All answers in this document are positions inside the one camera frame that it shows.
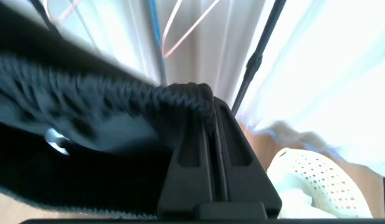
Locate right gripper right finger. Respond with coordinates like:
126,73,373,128
212,96,283,218

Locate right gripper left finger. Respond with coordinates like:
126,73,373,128
157,111,217,218

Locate black shorts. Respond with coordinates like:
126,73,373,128
0,0,217,219

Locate pink clothes hanger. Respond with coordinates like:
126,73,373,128
161,0,221,60
42,0,83,26

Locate white laundry basket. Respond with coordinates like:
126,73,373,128
267,147,374,218

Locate black clothes rack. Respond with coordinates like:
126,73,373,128
29,0,287,116

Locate beige curtain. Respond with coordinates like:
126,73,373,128
2,0,162,85
161,0,385,178

